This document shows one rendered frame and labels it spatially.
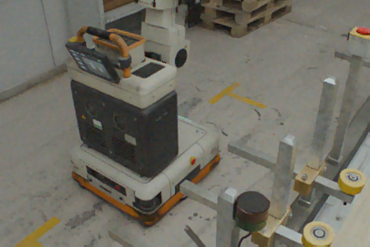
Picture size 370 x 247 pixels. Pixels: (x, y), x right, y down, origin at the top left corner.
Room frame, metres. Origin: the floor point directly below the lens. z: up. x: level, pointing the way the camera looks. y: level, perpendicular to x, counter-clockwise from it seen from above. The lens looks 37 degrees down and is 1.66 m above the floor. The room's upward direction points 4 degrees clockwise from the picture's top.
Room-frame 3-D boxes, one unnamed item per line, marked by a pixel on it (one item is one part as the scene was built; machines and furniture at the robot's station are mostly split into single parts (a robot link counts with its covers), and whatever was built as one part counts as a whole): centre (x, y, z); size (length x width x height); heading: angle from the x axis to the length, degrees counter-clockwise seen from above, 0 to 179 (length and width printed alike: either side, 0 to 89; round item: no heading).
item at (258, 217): (0.53, -0.04, 1.13); 0.06 x 0.06 x 0.02
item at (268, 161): (0.99, -0.17, 0.83); 0.43 x 0.03 x 0.04; 60
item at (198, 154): (1.82, 0.52, 0.16); 0.67 x 0.64 x 0.25; 151
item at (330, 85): (0.99, -0.24, 0.92); 0.04 x 0.04 x 0.48; 60
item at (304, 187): (0.97, -0.23, 0.84); 0.14 x 0.06 x 0.05; 150
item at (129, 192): (1.53, 0.66, 0.23); 0.41 x 0.02 x 0.08; 61
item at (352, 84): (1.22, -0.37, 0.93); 0.05 x 0.05 x 0.45; 60
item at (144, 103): (1.74, 0.56, 0.59); 0.55 x 0.34 x 0.83; 61
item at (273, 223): (0.75, -0.11, 0.84); 0.14 x 0.06 x 0.05; 150
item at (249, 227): (0.53, -0.04, 1.10); 0.06 x 0.06 x 0.02
